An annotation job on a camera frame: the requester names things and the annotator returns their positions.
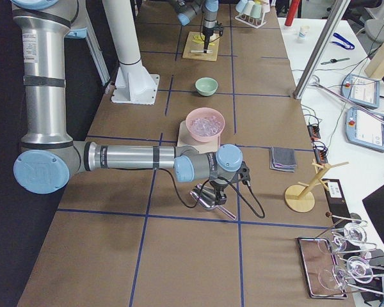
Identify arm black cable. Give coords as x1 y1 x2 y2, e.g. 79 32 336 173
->
159 162 266 219

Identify paper cup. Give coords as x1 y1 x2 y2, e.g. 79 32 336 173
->
298 25 310 42

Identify yellow plastic knife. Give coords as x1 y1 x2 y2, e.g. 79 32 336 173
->
192 35 219 46

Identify aluminium frame post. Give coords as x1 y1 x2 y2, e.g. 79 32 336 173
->
293 0 350 100

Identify pink bowl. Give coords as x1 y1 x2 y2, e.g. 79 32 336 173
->
186 107 225 143

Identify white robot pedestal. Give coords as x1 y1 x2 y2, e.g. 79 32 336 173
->
102 0 160 105

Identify cup rack with cups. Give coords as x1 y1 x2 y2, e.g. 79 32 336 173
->
234 0 271 29

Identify wooden cutting board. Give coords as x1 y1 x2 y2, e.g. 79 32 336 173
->
182 31 220 61

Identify green bowl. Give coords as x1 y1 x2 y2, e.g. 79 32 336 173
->
195 77 218 97

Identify beige tray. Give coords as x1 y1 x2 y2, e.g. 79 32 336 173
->
177 121 220 154

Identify teach pendant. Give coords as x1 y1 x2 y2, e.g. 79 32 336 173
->
345 107 384 152
341 74 380 109

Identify metal rod tool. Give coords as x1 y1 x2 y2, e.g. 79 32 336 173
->
308 81 384 124

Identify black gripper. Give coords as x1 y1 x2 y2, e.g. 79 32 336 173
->
210 180 227 205
202 19 214 53

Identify near teach pendant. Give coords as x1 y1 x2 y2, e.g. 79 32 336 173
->
345 107 384 152

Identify smart watch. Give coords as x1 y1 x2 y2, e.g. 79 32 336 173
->
321 58 350 65

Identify white plastic spoon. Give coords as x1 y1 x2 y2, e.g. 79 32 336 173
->
190 49 213 54

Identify folded grey cloth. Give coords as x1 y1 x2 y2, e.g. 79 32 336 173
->
269 147 297 173

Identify far teach pendant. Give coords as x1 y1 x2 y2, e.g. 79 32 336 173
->
341 74 380 109

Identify red cylinder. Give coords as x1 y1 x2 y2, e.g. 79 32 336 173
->
284 0 301 27

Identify steel ice scoop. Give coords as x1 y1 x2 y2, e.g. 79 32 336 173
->
189 184 237 221

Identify clear ice cubes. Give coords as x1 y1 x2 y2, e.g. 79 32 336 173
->
191 116 222 136

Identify metal tray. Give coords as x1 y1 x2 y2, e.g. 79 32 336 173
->
296 237 348 300

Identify glass holder rack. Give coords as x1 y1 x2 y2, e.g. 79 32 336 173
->
326 212 384 297

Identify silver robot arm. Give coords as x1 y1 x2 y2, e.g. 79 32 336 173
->
168 0 223 54
12 1 250 207

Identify blue lanyard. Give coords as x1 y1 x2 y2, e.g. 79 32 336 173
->
331 33 355 51

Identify wooden mug tree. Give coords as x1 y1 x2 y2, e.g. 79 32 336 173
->
284 159 349 213

